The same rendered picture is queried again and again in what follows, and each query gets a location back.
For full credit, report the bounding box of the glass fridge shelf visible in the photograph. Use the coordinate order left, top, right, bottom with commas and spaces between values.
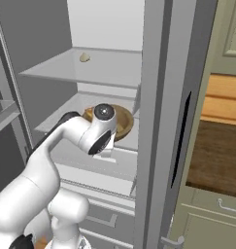
17, 47, 144, 89

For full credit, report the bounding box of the grey fridge drawer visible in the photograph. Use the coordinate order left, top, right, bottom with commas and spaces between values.
59, 181, 137, 249

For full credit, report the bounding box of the white fridge shelf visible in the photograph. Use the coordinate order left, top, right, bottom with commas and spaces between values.
34, 91, 142, 152

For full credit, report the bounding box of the grey right fridge door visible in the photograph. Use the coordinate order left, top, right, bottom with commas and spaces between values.
132, 0, 219, 249

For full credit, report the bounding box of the grey left fridge door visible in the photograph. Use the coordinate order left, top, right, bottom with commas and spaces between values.
0, 0, 35, 199

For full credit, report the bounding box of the brown wooden bowl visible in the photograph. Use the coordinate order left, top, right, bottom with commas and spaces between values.
82, 104, 135, 142

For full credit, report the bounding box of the grey fridge door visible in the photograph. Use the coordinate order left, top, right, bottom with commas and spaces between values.
0, 0, 35, 199
132, 0, 219, 249

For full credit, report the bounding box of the silver drawer handle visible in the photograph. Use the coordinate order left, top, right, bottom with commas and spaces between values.
217, 197, 236, 214

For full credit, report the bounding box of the grey fridge door bin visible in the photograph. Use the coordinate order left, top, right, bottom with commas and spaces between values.
0, 99, 22, 138

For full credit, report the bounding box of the pale garlic bulb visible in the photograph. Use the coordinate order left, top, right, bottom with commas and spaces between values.
79, 52, 91, 63

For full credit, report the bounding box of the grey fridge drawer handle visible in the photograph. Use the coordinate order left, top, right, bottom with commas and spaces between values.
85, 213, 119, 229

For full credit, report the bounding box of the silver cupboard door handle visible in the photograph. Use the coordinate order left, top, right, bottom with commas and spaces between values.
159, 235, 186, 249

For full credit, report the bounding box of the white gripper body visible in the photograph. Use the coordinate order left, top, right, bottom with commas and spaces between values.
91, 150, 118, 164

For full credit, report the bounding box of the beige drawer front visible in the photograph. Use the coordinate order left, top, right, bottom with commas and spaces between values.
183, 186, 236, 226

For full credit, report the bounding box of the beige wall cupboard door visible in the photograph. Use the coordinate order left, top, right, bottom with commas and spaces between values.
220, 0, 236, 59

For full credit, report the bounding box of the beige base cupboard door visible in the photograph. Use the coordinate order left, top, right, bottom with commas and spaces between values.
168, 204, 236, 249

